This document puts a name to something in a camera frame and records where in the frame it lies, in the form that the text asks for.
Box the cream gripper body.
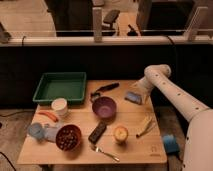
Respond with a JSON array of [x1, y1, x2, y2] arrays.
[[132, 77, 154, 104]]

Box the blue sponge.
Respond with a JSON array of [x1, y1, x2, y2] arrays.
[[125, 92, 142, 105]]

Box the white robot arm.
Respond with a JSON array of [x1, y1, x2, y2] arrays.
[[132, 64, 213, 171]]

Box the green plastic tray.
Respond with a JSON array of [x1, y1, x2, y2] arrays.
[[33, 72, 87, 105]]

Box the yellow banana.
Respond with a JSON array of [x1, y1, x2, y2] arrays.
[[136, 116, 152, 138]]

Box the purple bowl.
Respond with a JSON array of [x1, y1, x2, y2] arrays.
[[92, 96, 117, 119]]

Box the yellow apple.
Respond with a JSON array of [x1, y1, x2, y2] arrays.
[[113, 126, 128, 144]]

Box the black rectangular remote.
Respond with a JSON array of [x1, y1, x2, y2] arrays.
[[88, 122, 107, 144]]

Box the blue box on floor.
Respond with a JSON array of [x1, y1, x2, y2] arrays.
[[163, 135, 180, 154]]

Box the silver fork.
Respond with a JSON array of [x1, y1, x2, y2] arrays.
[[90, 144, 120, 162]]

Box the white cup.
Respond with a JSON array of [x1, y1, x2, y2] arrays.
[[51, 98, 68, 117]]

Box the red bowl with food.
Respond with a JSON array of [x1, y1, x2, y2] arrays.
[[56, 124, 82, 151]]

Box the orange carrot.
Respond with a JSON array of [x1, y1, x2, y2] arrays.
[[38, 111, 58, 122]]

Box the clear plastic bag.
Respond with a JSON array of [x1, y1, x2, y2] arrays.
[[44, 123, 63, 142]]

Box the blue plastic cup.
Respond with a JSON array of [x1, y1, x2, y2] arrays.
[[27, 123, 44, 140]]

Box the black handled peeler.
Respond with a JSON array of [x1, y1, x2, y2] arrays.
[[90, 83, 119, 100]]

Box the white horizontal rail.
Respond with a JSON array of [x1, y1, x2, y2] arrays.
[[0, 35, 213, 47]]

